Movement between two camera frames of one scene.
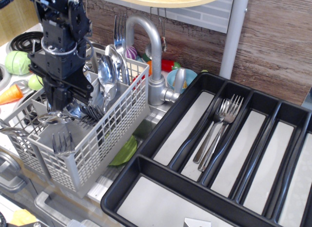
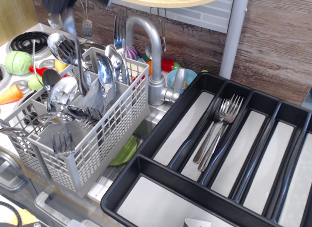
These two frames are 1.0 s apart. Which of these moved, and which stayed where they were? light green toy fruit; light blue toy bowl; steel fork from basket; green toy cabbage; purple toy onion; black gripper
Moved: steel fork from basket; black gripper
Stayed: green toy cabbage; light green toy fruit; light blue toy bowl; purple toy onion
